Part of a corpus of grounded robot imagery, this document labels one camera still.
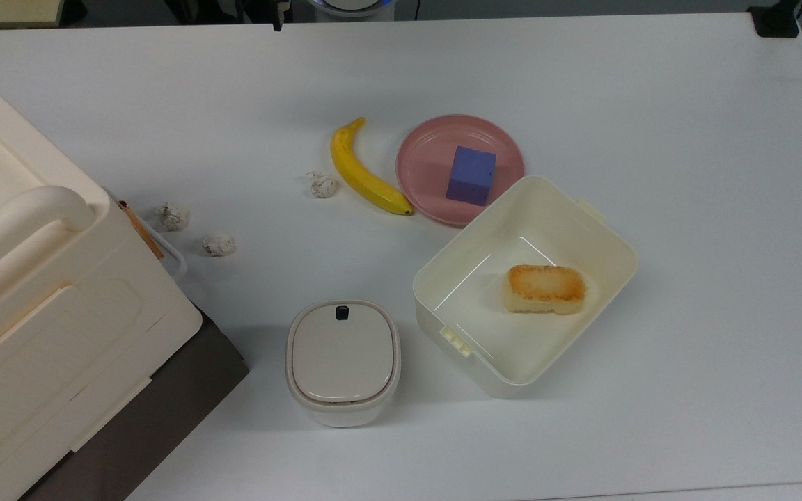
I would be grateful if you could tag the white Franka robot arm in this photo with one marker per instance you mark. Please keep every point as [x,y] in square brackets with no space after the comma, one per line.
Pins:
[349,7]

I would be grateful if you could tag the pink round plate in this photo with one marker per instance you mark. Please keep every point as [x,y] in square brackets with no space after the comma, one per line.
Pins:
[422,167]

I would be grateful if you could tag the purple foam cube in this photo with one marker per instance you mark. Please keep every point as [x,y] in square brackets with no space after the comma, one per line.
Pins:
[470,177]

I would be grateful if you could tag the black table clamp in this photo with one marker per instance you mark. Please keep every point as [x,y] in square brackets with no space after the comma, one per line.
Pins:
[775,21]

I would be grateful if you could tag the tan wooden side table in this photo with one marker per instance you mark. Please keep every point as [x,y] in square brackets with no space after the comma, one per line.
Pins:
[4,10]

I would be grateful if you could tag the cream lidded trash can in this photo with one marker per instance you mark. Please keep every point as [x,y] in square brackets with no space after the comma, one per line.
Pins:
[342,358]

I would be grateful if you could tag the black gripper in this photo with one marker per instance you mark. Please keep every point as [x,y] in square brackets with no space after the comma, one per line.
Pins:
[276,7]

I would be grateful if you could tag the cream plastic storage box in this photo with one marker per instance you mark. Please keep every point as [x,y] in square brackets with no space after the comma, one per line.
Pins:
[470,334]

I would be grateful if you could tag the yellow banana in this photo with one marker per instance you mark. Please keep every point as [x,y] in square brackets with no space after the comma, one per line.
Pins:
[356,174]

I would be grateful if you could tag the crumpled white paper ball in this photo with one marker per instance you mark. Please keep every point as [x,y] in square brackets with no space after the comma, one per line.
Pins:
[218,244]
[173,216]
[322,185]

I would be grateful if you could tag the cream toy cabinet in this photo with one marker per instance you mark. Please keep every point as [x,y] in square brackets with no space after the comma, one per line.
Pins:
[25,313]

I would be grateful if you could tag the toasted bread piece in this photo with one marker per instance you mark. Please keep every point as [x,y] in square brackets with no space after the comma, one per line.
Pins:
[544,289]

